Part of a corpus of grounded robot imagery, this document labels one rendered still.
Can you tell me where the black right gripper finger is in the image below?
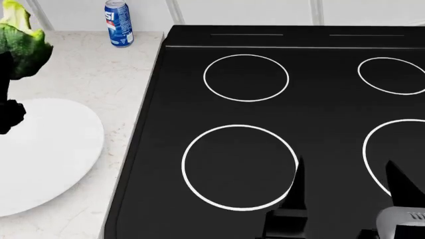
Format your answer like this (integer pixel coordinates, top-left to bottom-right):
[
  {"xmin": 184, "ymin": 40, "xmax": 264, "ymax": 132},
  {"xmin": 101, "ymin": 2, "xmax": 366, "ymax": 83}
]
[
  {"xmin": 278, "ymin": 155, "xmax": 308, "ymax": 212},
  {"xmin": 384, "ymin": 159, "xmax": 425, "ymax": 208}
]

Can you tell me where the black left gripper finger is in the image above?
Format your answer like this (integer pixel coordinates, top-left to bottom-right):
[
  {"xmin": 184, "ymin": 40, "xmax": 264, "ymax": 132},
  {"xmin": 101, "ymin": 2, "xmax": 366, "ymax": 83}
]
[{"xmin": 0, "ymin": 50, "xmax": 15, "ymax": 102}]

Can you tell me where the green broccoli head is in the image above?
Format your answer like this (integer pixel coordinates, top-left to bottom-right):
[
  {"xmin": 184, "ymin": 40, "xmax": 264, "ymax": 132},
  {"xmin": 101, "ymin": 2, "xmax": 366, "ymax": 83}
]
[{"xmin": 0, "ymin": 0, "xmax": 54, "ymax": 81}]

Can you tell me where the black glass-top stove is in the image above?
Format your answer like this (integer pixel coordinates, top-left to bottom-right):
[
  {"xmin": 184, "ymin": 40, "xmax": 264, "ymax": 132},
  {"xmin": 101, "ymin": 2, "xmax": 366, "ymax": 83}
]
[{"xmin": 104, "ymin": 24, "xmax": 425, "ymax": 239}]

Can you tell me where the white round plate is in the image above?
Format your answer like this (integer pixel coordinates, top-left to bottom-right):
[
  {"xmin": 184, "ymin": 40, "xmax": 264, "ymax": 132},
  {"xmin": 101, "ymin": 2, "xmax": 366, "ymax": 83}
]
[{"xmin": 0, "ymin": 98, "xmax": 106, "ymax": 218}]

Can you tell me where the blue Pepsi soda can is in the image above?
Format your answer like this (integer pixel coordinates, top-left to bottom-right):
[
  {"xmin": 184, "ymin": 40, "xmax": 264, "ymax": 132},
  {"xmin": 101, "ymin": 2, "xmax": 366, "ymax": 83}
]
[{"xmin": 104, "ymin": 0, "xmax": 135, "ymax": 48}]

